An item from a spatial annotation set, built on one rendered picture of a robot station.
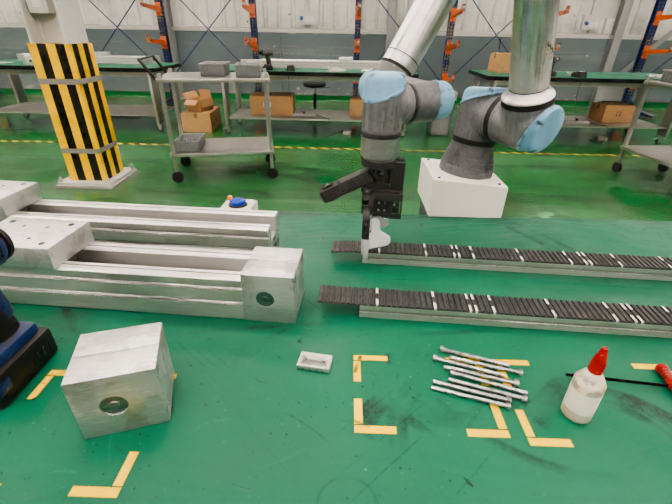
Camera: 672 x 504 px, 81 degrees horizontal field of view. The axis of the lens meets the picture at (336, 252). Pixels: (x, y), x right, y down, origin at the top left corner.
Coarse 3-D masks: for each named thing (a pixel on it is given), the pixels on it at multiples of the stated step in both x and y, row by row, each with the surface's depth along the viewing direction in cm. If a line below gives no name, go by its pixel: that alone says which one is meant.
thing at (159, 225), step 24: (0, 216) 86; (24, 216) 86; (48, 216) 86; (72, 216) 86; (96, 216) 86; (120, 216) 92; (144, 216) 92; (168, 216) 91; (192, 216) 90; (216, 216) 90; (240, 216) 89; (264, 216) 89; (96, 240) 88; (120, 240) 88; (144, 240) 86; (168, 240) 86; (192, 240) 85; (216, 240) 85; (240, 240) 84; (264, 240) 84
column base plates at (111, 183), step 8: (128, 168) 377; (120, 176) 357; (128, 176) 366; (64, 184) 341; (72, 184) 341; (80, 184) 341; (88, 184) 341; (96, 184) 340; (104, 184) 340; (112, 184) 343
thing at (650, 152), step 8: (664, 72) 356; (648, 80) 364; (664, 80) 356; (648, 88) 367; (640, 104) 374; (632, 120) 383; (632, 128) 384; (624, 144) 393; (624, 152) 396; (632, 152) 382; (640, 152) 374; (648, 152) 374; (656, 152) 375; (664, 152) 375; (656, 160) 356; (664, 160) 351; (616, 168) 404; (664, 168) 405
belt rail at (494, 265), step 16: (368, 256) 87; (384, 256) 86; (400, 256) 86; (416, 256) 86; (528, 272) 85; (544, 272) 85; (560, 272) 85; (576, 272) 84; (592, 272) 84; (608, 272) 84; (624, 272) 84; (640, 272) 84; (656, 272) 83
